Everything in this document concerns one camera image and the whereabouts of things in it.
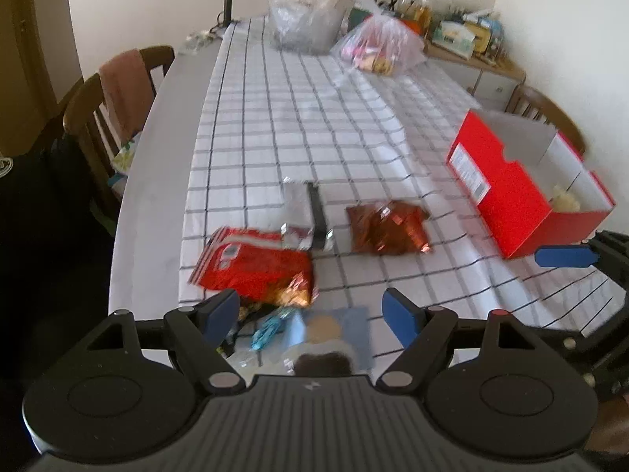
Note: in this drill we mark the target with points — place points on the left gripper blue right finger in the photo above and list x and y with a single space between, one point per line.
425 336

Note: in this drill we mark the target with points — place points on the pink cloth on chair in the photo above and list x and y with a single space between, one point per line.
127 91

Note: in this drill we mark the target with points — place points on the dark red foil snack bag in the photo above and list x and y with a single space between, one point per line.
388 228

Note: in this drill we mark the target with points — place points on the clear tray with dark cookies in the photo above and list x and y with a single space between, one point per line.
332 358

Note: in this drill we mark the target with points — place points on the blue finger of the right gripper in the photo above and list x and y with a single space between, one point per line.
565 256

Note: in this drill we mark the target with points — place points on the amber bottle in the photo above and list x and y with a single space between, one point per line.
423 16

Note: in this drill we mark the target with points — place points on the wooden chair with pink cloth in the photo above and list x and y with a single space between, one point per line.
87 121

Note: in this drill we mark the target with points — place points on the silver black snack packet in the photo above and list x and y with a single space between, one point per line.
304 225

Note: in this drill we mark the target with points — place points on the clear plastic bag grey contents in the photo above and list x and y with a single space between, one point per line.
307 26

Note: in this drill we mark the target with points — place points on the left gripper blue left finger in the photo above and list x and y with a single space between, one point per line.
194 335

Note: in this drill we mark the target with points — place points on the teal wrapped candy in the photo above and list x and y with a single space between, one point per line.
270 327

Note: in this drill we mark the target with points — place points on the black white checkered tablecloth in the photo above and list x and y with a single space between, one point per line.
271 116

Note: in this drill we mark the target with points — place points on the clear plastic bag pink snacks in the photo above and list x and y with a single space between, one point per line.
381 45

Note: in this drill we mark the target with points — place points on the tissue box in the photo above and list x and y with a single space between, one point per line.
455 38

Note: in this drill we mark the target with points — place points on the wooden sideboard cabinet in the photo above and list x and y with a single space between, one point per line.
491 85

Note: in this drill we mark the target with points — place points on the blue cookie snack packet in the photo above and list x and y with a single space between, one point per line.
350 325

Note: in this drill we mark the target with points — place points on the yellow container on sideboard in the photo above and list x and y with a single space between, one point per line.
482 37

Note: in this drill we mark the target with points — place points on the red cardboard box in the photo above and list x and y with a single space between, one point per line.
509 165

